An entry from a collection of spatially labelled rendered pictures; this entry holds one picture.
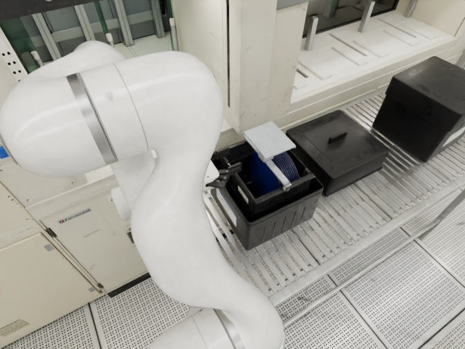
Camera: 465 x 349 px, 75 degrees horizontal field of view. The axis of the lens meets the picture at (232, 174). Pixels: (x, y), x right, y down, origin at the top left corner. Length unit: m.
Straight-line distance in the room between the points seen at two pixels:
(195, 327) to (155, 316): 1.27
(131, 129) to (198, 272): 0.19
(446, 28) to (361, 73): 0.73
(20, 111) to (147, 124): 0.11
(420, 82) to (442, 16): 0.89
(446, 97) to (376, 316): 1.12
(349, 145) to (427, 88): 0.36
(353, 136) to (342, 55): 0.60
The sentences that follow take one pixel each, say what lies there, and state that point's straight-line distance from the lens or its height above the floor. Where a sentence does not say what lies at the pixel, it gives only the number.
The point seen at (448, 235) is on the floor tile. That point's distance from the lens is 2.33.
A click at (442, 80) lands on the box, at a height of 1.01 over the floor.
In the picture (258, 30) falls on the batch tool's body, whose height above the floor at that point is 1.26.
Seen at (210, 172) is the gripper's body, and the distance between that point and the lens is 0.78.
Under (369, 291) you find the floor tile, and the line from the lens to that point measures 1.92.
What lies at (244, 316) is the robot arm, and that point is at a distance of 0.47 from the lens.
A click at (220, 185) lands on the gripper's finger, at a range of 0.77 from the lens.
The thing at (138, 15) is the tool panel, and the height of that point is 0.99.
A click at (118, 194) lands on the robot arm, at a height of 1.10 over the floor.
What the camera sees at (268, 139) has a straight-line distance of 0.87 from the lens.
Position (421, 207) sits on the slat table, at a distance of 1.29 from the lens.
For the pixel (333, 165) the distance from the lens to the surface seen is 1.15.
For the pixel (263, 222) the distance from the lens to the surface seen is 0.90.
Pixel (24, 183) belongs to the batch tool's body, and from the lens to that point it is 1.10.
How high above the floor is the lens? 1.68
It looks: 50 degrees down
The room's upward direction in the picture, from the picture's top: straight up
